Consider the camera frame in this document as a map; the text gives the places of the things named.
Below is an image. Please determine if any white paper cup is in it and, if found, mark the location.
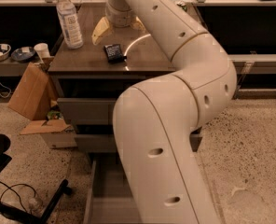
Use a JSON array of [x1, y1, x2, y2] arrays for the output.
[[34, 43, 50, 59]]

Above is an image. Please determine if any blue rxbar blueberry bar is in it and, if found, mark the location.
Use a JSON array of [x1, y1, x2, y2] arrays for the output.
[[103, 44, 126, 63]]

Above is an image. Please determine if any clear plastic water bottle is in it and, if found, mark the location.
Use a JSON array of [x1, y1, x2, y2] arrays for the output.
[[56, 0, 83, 49]]

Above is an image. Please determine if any green soda can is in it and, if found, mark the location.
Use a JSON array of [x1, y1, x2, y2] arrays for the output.
[[176, 1, 187, 12]]

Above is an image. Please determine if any grey drawer cabinet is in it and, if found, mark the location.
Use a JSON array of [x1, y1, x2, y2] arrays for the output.
[[48, 3, 207, 154]]

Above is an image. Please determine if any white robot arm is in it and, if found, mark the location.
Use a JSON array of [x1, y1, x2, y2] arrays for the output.
[[106, 0, 237, 224]]

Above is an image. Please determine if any grey top drawer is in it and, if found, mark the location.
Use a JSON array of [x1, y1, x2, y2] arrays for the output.
[[57, 77, 122, 126]]

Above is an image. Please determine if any grey bottom drawer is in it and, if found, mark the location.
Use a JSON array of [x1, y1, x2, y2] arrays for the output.
[[83, 153, 142, 224]]

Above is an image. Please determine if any black chair base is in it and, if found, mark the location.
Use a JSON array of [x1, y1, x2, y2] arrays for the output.
[[0, 133, 73, 224]]

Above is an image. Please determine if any black cable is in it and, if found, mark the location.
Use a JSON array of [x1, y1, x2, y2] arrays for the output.
[[0, 177, 39, 215]]

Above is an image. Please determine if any dark blue plate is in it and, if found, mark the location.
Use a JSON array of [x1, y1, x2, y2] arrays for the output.
[[11, 47, 35, 63]]

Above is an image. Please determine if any brown cardboard box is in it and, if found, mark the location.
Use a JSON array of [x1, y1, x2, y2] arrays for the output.
[[8, 63, 58, 120]]

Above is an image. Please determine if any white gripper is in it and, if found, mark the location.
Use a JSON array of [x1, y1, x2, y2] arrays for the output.
[[91, 0, 145, 45]]

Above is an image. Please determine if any grey drawer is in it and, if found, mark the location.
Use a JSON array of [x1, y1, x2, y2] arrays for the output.
[[75, 124, 202, 153], [83, 153, 142, 224], [57, 77, 122, 126]]

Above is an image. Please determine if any grey low shelf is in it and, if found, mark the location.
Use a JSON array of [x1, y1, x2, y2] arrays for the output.
[[0, 57, 53, 78]]

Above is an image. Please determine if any green snack packet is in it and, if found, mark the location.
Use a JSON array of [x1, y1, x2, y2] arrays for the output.
[[47, 110, 63, 120]]

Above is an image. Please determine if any grey middle drawer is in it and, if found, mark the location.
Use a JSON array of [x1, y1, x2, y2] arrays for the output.
[[75, 124, 202, 153]]

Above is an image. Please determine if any white box with flap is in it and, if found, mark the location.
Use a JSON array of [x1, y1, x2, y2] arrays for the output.
[[20, 119, 76, 148]]

